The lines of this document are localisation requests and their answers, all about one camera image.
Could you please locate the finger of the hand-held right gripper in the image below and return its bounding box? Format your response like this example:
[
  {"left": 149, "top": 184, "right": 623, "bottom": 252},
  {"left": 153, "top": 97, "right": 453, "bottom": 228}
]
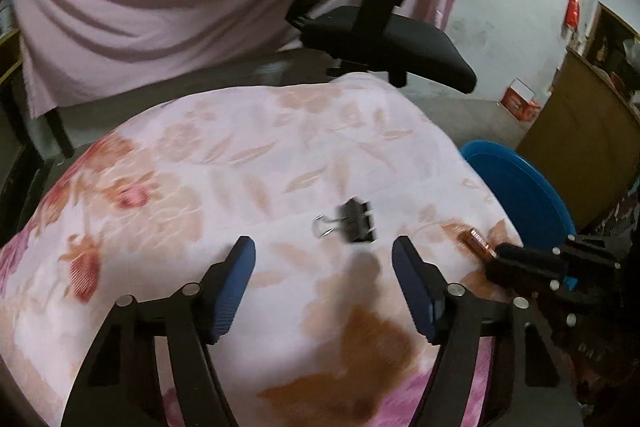
[
  {"left": 552, "top": 234, "right": 624, "bottom": 279},
  {"left": 484, "top": 243, "right": 572, "bottom": 294}
]

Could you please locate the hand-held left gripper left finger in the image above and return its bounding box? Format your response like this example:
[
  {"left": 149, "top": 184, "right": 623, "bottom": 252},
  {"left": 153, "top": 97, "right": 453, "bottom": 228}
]
[{"left": 60, "top": 234, "right": 258, "bottom": 427}]

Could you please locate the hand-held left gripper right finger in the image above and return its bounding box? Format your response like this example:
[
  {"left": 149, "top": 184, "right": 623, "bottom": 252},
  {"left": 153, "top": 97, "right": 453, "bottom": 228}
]
[{"left": 391, "top": 236, "right": 586, "bottom": 427}]

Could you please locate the small copper-coloured cylinder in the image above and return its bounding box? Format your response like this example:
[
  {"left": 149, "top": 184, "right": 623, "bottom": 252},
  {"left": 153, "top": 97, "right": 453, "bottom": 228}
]
[{"left": 458, "top": 228, "right": 499, "bottom": 264}]

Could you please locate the blue plastic basin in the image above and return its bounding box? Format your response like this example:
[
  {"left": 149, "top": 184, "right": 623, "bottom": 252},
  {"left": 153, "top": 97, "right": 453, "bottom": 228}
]
[{"left": 459, "top": 139, "right": 577, "bottom": 249}]

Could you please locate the black binder clip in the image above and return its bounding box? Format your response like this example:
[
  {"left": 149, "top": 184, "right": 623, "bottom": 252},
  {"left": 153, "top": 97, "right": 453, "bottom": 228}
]
[{"left": 312, "top": 199, "right": 379, "bottom": 244}]

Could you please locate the wooden cabinet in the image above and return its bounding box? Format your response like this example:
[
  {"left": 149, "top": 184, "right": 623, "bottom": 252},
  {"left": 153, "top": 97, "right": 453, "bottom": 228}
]
[{"left": 515, "top": 2, "right": 640, "bottom": 234}]

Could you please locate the floral blanket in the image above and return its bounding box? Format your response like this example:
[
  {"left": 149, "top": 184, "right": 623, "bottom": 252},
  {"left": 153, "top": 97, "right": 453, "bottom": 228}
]
[{"left": 0, "top": 72, "right": 527, "bottom": 427}]

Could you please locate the red cardboard box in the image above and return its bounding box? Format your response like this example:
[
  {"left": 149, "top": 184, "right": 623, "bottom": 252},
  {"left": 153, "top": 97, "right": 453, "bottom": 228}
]
[{"left": 500, "top": 78, "right": 543, "bottom": 120}]

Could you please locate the black office chair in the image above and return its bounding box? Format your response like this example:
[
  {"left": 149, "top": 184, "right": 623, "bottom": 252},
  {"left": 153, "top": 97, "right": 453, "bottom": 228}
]
[{"left": 285, "top": 0, "right": 494, "bottom": 94}]

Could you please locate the wooden shelf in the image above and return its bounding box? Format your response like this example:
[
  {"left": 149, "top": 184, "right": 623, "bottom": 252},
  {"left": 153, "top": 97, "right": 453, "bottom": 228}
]
[{"left": 0, "top": 29, "right": 24, "bottom": 86}]

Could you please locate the black metal frame leg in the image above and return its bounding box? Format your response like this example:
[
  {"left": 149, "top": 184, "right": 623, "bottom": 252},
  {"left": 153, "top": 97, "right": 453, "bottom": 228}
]
[{"left": 44, "top": 107, "right": 77, "bottom": 158}]

